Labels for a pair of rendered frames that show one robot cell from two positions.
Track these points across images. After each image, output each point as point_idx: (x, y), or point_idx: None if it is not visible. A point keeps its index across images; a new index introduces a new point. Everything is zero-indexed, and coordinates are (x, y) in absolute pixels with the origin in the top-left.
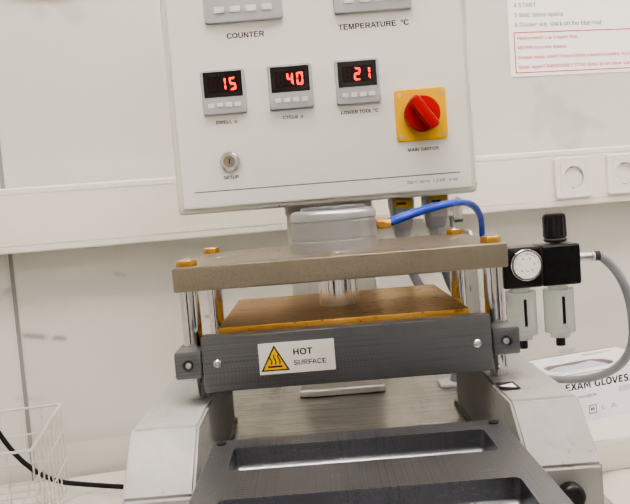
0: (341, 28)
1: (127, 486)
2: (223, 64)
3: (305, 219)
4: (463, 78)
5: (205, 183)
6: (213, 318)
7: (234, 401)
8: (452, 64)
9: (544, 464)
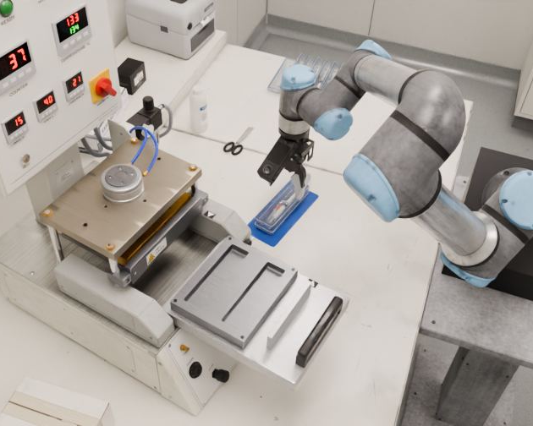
0: (62, 62)
1: (154, 333)
2: (11, 111)
3: (125, 193)
4: (114, 58)
5: (15, 176)
6: (57, 239)
7: (32, 255)
8: (109, 54)
9: (240, 239)
